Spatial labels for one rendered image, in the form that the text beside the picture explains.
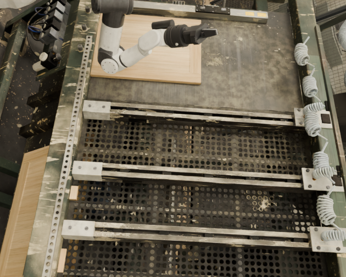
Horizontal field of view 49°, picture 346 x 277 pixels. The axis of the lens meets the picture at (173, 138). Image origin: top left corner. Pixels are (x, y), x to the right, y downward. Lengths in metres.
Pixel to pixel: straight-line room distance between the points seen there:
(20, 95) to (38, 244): 1.45
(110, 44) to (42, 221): 0.78
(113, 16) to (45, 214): 0.84
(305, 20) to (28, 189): 1.79
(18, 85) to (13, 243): 1.16
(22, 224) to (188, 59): 1.23
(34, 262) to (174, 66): 1.14
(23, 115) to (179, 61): 1.25
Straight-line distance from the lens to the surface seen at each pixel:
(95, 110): 1.82
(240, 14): 2.33
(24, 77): 2.94
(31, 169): 2.31
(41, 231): 1.66
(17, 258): 2.14
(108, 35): 1.66
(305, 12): 2.38
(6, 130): 2.71
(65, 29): 2.25
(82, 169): 1.69
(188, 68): 2.04
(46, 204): 1.68
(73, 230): 1.61
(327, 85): 1.86
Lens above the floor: 2.13
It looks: 30 degrees down
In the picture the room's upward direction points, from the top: 74 degrees clockwise
